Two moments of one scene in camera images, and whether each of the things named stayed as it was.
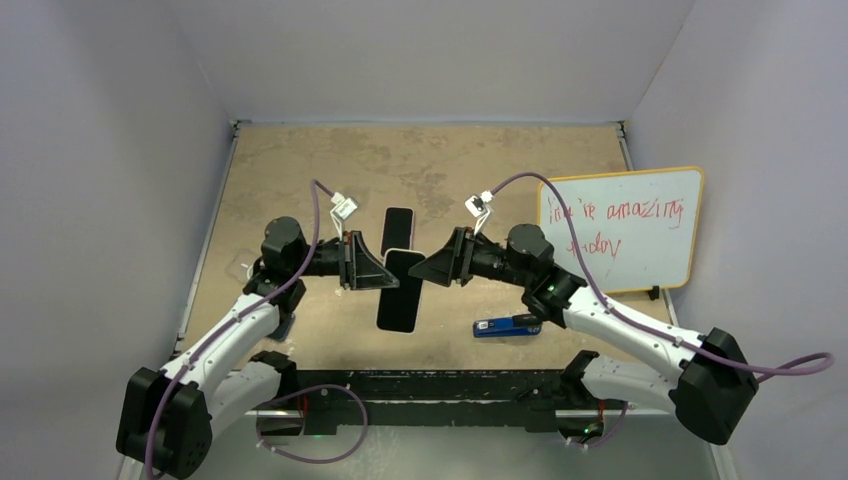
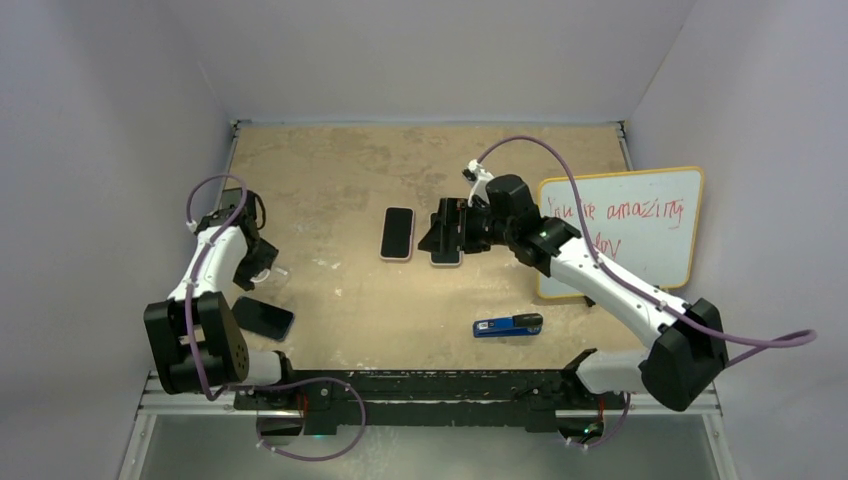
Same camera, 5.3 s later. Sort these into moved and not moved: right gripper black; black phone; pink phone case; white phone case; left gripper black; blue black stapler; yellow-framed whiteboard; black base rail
Moved: right gripper black; black phone; white phone case; left gripper black
Not moved: blue black stapler; yellow-framed whiteboard; pink phone case; black base rail
